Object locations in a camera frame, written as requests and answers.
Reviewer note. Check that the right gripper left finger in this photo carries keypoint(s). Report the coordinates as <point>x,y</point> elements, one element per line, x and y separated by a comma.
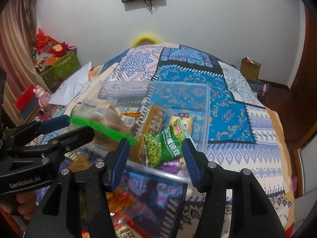
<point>58,214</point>

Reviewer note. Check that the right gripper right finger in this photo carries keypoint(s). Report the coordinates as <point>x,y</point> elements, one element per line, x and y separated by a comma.
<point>253,214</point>

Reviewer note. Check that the green edged biscuit bag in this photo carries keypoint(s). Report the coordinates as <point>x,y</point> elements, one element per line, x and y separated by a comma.
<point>103,118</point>

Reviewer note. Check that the green pea snack bag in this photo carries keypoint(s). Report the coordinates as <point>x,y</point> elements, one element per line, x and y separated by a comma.
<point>165,146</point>

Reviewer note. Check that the tan cracker pack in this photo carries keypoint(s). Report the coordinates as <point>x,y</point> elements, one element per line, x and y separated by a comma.
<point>185,118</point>

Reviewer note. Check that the long wafer bar pack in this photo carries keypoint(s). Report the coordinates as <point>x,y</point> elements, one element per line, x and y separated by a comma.
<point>153,122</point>

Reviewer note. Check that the person's left hand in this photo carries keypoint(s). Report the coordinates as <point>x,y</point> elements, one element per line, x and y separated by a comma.
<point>26,205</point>

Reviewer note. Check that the pink slipper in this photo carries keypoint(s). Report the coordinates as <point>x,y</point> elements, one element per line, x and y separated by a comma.
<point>294,185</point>

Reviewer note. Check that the small biscuit pack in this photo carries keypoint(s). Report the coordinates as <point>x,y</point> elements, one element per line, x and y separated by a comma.
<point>80,163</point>

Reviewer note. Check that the orange snack clear bag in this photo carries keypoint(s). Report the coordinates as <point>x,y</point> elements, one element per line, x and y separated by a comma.
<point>119,199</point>

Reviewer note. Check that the red gift box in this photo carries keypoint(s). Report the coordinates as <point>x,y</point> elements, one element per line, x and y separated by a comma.
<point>27,102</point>

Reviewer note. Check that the pink bunny toy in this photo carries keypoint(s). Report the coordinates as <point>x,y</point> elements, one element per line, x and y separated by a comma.
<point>42,96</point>

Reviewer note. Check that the purple snack bar pack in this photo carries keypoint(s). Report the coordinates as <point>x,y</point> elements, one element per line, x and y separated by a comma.
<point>175,168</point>

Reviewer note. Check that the green storage box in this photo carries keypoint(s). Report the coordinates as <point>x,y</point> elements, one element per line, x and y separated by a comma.
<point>61,70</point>

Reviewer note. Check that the red decorations pile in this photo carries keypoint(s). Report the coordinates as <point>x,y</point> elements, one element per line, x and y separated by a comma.
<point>47,51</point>

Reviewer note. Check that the dark clothes on floor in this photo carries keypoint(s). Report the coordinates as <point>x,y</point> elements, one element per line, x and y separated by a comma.
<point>260,89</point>

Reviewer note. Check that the brown wooden door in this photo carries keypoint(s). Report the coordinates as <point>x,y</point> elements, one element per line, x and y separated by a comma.
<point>303,89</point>

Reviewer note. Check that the clear plastic storage box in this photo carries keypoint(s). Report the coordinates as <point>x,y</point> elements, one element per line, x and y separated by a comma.
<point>133,99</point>

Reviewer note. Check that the striped brown curtain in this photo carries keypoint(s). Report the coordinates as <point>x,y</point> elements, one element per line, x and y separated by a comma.
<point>18,36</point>

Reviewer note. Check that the small cardboard box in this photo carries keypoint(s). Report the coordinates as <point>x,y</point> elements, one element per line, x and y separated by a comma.
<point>250,69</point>

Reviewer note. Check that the patchwork patterned bedspread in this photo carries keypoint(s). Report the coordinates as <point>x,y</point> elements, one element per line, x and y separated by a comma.
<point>242,131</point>

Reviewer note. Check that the yellow foam tube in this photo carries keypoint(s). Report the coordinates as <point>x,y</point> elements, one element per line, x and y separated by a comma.
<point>145,39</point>

